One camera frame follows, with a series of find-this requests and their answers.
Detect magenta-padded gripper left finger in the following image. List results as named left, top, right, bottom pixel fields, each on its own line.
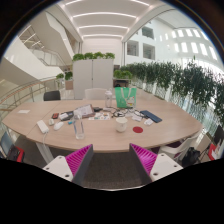
left=42, top=143, right=95, bottom=186

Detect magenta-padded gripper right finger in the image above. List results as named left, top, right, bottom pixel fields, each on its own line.
left=129, top=143, right=184, bottom=185

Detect clear plastic water bottle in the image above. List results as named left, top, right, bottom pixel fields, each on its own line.
left=73, top=109, right=86, bottom=140

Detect white plastic chair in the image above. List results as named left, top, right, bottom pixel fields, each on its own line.
left=158, top=130, right=203, bottom=162

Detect black backpack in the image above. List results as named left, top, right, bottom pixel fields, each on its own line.
left=181, top=147, right=201, bottom=167

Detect white computer mouse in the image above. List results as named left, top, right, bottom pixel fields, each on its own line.
left=53, top=121, right=65, bottom=132

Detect white power strip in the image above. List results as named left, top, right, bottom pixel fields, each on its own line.
left=36, top=119, right=50, bottom=135

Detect red and black bag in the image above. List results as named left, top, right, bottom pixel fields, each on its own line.
left=6, top=145, right=26, bottom=164

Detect dark blue keyboard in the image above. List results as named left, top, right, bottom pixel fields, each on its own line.
left=139, top=109, right=163, bottom=124

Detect black notebook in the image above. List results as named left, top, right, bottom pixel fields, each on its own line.
left=59, top=110, right=75, bottom=122

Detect white paper cup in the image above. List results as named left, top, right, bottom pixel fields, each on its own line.
left=115, top=117, right=129, bottom=134

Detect brown covered book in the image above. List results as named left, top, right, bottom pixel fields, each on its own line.
left=73, top=104, right=97, bottom=119

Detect colourful sticker sheet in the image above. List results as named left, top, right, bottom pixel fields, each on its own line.
left=88, top=112, right=112, bottom=121

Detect black chair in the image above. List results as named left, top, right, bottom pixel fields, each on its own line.
left=43, top=90, right=62, bottom=102

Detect green tote bag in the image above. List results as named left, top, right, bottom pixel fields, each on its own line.
left=114, top=86, right=138, bottom=109

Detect row of tall green plants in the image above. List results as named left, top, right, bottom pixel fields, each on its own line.
left=119, top=56, right=224, bottom=125

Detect small potted plants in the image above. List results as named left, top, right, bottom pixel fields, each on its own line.
left=55, top=71, right=74, bottom=82

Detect white cabinet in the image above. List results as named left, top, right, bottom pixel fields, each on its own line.
left=72, top=58, right=115, bottom=100

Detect low green planter bush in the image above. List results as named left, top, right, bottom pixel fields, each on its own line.
left=113, top=69, right=134, bottom=80

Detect green plants on cabinet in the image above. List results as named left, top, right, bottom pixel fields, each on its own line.
left=72, top=51, right=116, bottom=62

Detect black cable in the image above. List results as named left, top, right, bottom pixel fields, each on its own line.
left=111, top=108, right=135, bottom=119

